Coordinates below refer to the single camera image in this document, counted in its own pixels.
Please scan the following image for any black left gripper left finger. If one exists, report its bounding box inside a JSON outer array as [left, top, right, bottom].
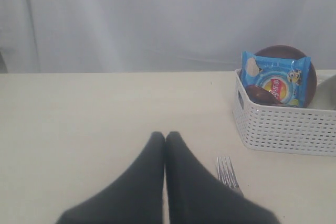
[[57, 132, 165, 223]]

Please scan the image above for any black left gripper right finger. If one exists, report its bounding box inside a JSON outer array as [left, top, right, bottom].
[[165, 132, 279, 223]]

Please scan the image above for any silver fork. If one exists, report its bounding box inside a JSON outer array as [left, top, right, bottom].
[[217, 156, 244, 197]]

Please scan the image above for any dark wooden spoon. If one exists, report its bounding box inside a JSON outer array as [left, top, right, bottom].
[[245, 85, 282, 105]]

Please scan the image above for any blue chips snack bag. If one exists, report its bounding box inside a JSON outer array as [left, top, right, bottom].
[[240, 51, 311, 108]]

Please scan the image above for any white ceramic bowl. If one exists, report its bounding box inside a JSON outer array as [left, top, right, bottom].
[[308, 75, 335, 111]]

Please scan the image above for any white perforated plastic basket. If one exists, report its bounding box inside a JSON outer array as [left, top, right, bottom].
[[233, 69, 335, 156]]

